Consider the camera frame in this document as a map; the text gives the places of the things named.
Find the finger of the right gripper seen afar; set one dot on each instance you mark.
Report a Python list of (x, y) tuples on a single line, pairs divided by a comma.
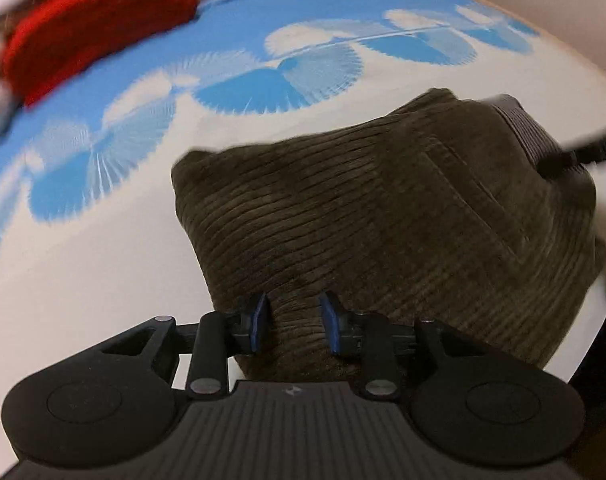
[(589, 153)]

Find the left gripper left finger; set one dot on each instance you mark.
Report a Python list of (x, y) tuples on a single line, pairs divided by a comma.
[(220, 336)]

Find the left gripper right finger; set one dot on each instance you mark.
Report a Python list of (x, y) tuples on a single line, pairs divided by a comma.
[(362, 340)]

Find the dark brown corduroy pants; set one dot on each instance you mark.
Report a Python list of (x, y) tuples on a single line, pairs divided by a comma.
[(435, 209)]

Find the blue white patterned bed sheet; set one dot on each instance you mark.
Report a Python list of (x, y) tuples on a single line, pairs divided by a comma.
[(89, 239)]

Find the red folded blanket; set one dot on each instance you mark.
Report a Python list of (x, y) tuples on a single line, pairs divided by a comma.
[(61, 38)]

